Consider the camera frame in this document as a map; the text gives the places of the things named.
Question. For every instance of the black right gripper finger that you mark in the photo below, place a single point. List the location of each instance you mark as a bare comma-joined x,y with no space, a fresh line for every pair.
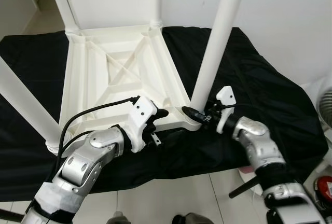
192,114

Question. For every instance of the white plastic table top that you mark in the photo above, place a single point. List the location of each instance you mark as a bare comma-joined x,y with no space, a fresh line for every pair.
88,79

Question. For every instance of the white plastic table leg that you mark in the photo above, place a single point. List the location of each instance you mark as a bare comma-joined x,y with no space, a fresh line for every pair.
26,104
155,6
218,32
59,1

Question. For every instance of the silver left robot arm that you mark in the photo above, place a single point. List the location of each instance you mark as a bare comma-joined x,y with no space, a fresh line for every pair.
83,162

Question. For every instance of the black table cloth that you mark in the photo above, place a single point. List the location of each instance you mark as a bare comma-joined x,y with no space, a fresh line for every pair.
270,110

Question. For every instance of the grey left robot leg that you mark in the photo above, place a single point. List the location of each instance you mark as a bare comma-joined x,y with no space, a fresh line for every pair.
118,219

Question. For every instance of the grey robot leg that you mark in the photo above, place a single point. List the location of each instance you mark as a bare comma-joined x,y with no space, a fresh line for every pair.
193,219
118,219

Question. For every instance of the grey right robot leg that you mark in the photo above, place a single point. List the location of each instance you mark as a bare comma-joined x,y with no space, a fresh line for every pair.
193,219

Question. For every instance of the white electric fan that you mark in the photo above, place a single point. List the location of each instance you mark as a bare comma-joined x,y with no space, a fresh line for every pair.
324,110

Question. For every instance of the red round object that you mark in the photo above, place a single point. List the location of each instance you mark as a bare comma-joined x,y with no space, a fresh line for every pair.
324,187

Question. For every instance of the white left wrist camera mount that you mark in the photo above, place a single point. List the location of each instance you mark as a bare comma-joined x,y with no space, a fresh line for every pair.
141,112

